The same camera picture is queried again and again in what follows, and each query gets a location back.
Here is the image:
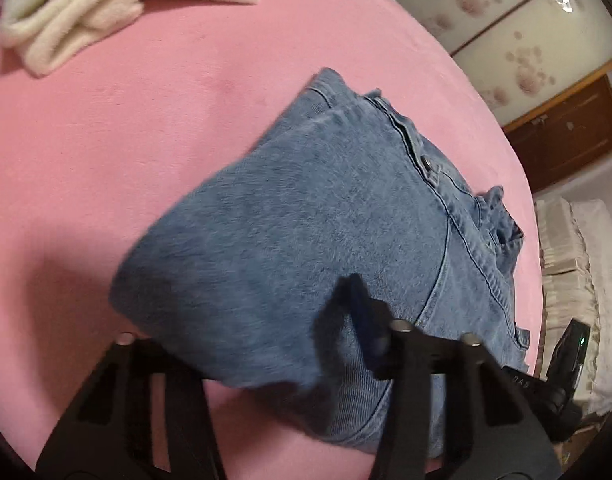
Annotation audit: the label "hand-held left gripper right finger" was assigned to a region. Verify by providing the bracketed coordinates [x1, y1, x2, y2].
[336, 274, 561, 480]

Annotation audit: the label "blue denim jeans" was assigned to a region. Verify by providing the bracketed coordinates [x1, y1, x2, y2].
[108, 67, 531, 461]

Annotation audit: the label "floral sliding wardrobe doors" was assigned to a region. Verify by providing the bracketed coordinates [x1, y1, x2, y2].
[351, 0, 612, 131]

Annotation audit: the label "pink fleece blanket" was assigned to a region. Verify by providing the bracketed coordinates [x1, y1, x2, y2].
[0, 0, 544, 480]

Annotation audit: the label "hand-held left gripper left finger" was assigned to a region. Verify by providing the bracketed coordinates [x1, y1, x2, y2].
[36, 332, 227, 480]

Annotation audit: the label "white quilt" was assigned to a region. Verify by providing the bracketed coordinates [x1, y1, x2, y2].
[570, 199, 612, 416]

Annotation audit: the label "white fleece cloth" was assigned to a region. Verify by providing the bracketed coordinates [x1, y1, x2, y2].
[0, 0, 271, 78]

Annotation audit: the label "brown wooden cabinet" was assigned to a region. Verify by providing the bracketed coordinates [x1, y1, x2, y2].
[503, 72, 612, 193]

